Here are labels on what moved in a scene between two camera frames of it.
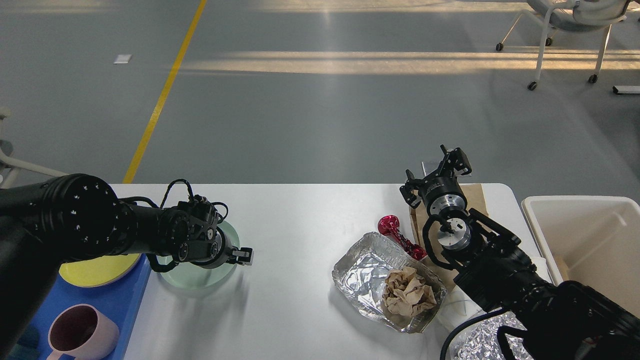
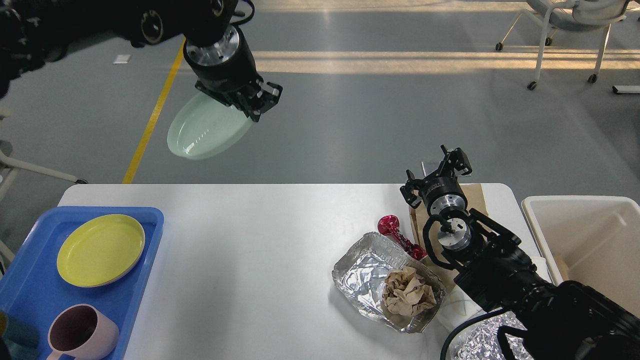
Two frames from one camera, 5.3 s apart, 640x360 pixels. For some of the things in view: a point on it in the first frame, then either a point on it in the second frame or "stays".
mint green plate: [190, 276] -> [204, 126]
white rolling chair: [575, 15] stays
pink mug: [81, 331] stays
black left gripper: [227, 254] -> [223, 61]
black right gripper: [442, 192] stays
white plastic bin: [595, 240] stays
